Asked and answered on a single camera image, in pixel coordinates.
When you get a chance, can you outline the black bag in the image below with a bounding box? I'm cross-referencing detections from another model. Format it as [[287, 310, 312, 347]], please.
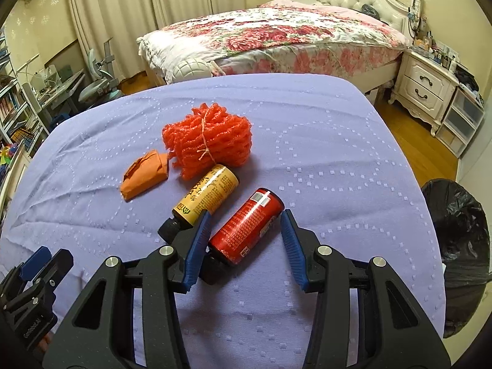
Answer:
[[455, 67, 481, 97]]

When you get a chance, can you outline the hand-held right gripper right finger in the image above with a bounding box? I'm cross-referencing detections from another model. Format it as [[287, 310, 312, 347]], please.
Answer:
[[280, 209, 451, 369]]

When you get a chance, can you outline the white nightstand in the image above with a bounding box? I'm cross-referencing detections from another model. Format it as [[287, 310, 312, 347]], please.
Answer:
[[388, 48, 460, 137]]

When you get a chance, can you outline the bookshelf with books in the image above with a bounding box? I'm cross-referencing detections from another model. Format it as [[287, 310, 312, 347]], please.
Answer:
[[0, 34, 47, 170]]

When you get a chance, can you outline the floral quilt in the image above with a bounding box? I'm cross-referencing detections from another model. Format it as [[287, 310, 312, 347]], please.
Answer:
[[137, 0, 408, 81]]

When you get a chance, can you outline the yellow label dark bottle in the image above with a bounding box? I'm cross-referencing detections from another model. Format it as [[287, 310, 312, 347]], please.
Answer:
[[157, 164, 240, 244]]

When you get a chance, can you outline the group of small bottles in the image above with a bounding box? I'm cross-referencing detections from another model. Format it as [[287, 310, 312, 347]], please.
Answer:
[[409, 31, 460, 72]]

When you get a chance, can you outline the red label dark bottle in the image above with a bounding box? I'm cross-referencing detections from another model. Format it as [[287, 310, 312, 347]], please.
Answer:
[[200, 187, 285, 285]]

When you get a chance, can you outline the plastic drawer unit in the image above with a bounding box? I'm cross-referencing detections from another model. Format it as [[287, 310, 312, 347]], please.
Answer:
[[436, 86, 486, 158]]

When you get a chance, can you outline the beige curtain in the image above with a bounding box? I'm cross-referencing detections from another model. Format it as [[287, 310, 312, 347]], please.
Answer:
[[65, 0, 216, 85]]

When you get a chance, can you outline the grey study desk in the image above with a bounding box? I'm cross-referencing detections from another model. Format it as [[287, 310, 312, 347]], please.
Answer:
[[27, 69, 87, 124]]

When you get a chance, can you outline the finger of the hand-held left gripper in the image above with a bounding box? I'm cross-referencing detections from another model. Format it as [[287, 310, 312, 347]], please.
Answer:
[[21, 247, 52, 280], [34, 249, 74, 293]]

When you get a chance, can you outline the red foam fruit net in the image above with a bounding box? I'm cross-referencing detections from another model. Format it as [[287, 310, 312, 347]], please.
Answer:
[[161, 103, 253, 179]]

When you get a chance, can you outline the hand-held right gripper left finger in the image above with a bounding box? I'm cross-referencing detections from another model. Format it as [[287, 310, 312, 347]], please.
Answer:
[[42, 211, 213, 369]]

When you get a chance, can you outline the purple quilted cloth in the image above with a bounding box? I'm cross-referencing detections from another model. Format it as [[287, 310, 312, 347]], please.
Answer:
[[0, 73, 446, 369]]

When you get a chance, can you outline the black trash bag bin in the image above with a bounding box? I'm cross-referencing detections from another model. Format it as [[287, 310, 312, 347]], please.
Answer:
[[420, 179, 492, 339]]

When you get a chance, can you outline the grey desk chair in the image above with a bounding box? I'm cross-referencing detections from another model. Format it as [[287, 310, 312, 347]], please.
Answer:
[[79, 38, 124, 104]]

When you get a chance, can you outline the orange paper packet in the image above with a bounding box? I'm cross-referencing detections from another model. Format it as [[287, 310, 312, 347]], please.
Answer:
[[120, 151, 170, 201]]

